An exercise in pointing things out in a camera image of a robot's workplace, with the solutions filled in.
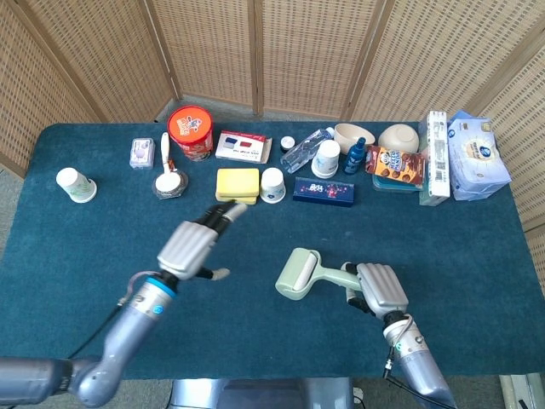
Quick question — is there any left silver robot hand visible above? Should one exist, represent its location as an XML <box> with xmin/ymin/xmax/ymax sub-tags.
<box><xmin>156</xmin><ymin>201</ymin><xmax>248</xmax><ymax>282</ymax></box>

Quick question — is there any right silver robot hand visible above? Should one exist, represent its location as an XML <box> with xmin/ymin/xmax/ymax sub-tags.
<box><xmin>340</xmin><ymin>262</ymin><xmax>410</xmax><ymax>320</ymax></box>

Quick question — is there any green lint roller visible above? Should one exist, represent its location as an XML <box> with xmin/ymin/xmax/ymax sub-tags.
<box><xmin>274</xmin><ymin>247</ymin><xmax>363</xmax><ymax>302</ymax></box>

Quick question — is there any yellow green sponge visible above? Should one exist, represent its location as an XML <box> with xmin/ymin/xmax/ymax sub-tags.
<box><xmin>215</xmin><ymin>191</ymin><xmax>259</xmax><ymax>206</ymax></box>
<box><xmin>215</xmin><ymin>167</ymin><xmax>261</xmax><ymax>199</ymax></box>

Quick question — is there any clear container blue rim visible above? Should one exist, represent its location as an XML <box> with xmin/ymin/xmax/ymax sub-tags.
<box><xmin>372</xmin><ymin>172</ymin><xmax>425</xmax><ymax>193</ymax></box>

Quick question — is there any purple clear soap box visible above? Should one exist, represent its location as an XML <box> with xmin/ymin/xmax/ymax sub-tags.
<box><xmin>129</xmin><ymin>137</ymin><xmax>155</xmax><ymax>170</ymax></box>

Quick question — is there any paper cup blue flower print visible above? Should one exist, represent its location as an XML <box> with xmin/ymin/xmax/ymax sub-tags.
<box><xmin>259</xmin><ymin>167</ymin><xmax>286</xmax><ymax>205</ymax></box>

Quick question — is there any dark blue long box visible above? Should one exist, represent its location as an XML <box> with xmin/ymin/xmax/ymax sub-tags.
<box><xmin>292</xmin><ymin>176</ymin><xmax>355</xmax><ymax>209</ymax></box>

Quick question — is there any white box red blue print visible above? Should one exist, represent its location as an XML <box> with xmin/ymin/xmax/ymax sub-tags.
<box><xmin>215</xmin><ymin>130</ymin><xmax>273</xmax><ymax>164</ymax></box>

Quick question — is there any blue carpet table cover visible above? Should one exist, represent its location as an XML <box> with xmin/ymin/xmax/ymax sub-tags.
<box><xmin>0</xmin><ymin>122</ymin><xmax>545</xmax><ymax>380</ymax></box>

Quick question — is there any red instant noodle cup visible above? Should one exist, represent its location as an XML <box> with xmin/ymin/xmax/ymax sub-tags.
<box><xmin>167</xmin><ymin>105</ymin><xmax>215</xmax><ymax>162</ymax></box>

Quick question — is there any brown cookie box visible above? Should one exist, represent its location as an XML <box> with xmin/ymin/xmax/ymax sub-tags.
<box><xmin>364</xmin><ymin>145</ymin><xmax>427</xmax><ymax>187</ymax></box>

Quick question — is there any paper cup green leaf print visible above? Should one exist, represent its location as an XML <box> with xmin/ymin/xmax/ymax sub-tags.
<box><xmin>55</xmin><ymin>167</ymin><xmax>98</xmax><ymax>204</ymax></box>

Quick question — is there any blue spray bottle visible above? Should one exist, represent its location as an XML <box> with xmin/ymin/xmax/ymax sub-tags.
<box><xmin>342</xmin><ymin>136</ymin><xmax>367</xmax><ymax>176</ymax></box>

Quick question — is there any paper cup blue bow print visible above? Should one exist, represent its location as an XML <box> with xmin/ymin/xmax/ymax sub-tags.
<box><xmin>311</xmin><ymin>139</ymin><xmax>341</xmax><ymax>179</ymax></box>

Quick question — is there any tall white box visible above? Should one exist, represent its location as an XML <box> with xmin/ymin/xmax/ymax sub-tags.
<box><xmin>419</xmin><ymin>110</ymin><xmax>451</xmax><ymax>199</ymax></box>

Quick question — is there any clear plastic water bottle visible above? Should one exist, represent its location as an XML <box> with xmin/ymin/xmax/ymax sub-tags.
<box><xmin>279</xmin><ymin>126</ymin><xmax>336</xmax><ymax>174</ymax></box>

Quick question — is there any beige bowl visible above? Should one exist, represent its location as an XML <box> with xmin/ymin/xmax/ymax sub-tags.
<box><xmin>333</xmin><ymin>123</ymin><xmax>376</xmax><ymax>155</ymax></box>
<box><xmin>377</xmin><ymin>124</ymin><xmax>421</xmax><ymax>153</ymax></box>

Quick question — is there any silver robot torso base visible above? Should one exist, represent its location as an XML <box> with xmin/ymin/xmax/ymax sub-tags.
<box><xmin>169</xmin><ymin>377</ymin><xmax>355</xmax><ymax>409</ymax></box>

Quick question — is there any light blue tissue package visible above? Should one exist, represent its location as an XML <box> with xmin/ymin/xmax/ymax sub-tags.
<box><xmin>447</xmin><ymin>109</ymin><xmax>513</xmax><ymax>202</ymax></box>

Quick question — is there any woven wooden folding screen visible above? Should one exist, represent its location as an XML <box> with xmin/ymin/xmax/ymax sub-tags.
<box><xmin>0</xmin><ymin>0</ymin><xmax>545</xmax><ymax>299</ymax></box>

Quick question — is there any steel scrubber with white handle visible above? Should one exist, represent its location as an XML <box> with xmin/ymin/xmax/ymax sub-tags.
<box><xmin>152</xmin><ymin>131</ymin><xmax>190</xmax><ymax>201</ymax></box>

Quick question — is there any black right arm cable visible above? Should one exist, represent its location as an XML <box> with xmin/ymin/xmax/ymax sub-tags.
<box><xmin>381</xmin><ymin>317</ymin><xmax>456</xmax><ymax>409</ymax></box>

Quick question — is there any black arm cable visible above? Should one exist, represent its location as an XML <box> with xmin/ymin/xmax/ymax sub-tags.
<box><xmin>381</xmin><ymin>317</ymin><xmax>456</xmax><ymax>409</ymax></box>
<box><xmin>66</xmin><ymin>272</ymin><xmax>150</xmax><ymax>361</ymax></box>

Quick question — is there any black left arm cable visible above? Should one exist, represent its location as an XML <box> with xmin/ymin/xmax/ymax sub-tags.
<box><xmin>66</xmin><ymin>272</ymin><xmax>150</xmax><ymax>361</ymax></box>

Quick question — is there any white metal frame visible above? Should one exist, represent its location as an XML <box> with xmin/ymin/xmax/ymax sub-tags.
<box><xmin>500</xmin><ymin>372</ymin><xmax>545</xmax><ymax>409</ymax></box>

